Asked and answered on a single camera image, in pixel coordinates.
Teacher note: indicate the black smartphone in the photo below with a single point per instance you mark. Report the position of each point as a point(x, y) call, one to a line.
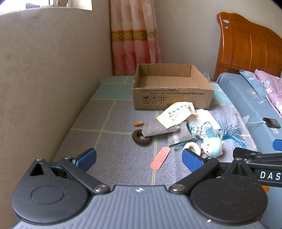
point(271, 123)

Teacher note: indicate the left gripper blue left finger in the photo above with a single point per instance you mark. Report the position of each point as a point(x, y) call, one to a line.
point(77, 169)

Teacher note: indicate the small orange object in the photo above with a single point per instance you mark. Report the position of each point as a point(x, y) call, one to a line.
point(139, 123)

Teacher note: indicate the yellow printed lens cloth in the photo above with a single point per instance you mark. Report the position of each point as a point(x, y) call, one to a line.
point(176, 114)

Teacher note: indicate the blue embroidered pouch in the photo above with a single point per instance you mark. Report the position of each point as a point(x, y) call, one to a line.
point(205, 130)

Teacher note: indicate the pink nail file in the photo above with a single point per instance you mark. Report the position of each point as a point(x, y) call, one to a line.
point(160, 158)

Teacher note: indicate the pink striped curtain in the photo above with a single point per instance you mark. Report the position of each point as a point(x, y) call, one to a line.
point(134, 35)

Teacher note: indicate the wooden headboard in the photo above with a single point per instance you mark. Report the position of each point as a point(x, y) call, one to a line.
point(245, 45)

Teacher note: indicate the purple floral quilt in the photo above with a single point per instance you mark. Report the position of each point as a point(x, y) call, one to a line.
point(272, 86)

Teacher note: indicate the window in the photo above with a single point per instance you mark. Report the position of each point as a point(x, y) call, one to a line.
point(8, 6)

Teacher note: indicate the open cardboard box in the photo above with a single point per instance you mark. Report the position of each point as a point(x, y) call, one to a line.
point(157, 86)

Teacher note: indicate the blue tassel ornament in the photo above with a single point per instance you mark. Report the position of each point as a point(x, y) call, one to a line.
point(231, 132)

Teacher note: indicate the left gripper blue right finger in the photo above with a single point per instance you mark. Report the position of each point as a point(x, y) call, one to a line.
point(200, 168)

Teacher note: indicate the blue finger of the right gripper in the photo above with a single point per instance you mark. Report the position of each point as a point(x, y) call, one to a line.
point(277, 144)

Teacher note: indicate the blue white toy figure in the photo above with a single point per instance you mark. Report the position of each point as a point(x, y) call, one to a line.
point(212, 146)

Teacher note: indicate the white folded cloth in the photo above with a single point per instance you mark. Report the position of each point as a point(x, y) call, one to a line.
point(202, 119)

